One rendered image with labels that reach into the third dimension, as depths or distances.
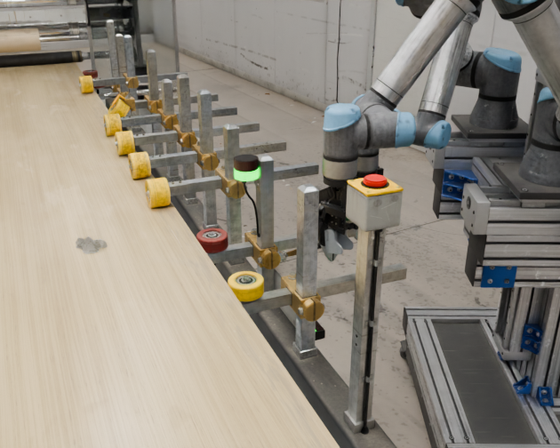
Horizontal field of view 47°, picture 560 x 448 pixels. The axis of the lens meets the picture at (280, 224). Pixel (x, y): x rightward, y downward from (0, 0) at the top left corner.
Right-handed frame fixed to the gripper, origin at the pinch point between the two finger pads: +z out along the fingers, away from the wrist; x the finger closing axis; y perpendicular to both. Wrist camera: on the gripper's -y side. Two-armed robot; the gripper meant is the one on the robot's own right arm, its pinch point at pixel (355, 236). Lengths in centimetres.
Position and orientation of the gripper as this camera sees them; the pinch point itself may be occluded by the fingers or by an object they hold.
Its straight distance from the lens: 181.4
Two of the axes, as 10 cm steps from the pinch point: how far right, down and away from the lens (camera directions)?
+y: 9.2, -1.8, 3.4
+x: -3.9, -3.9, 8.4
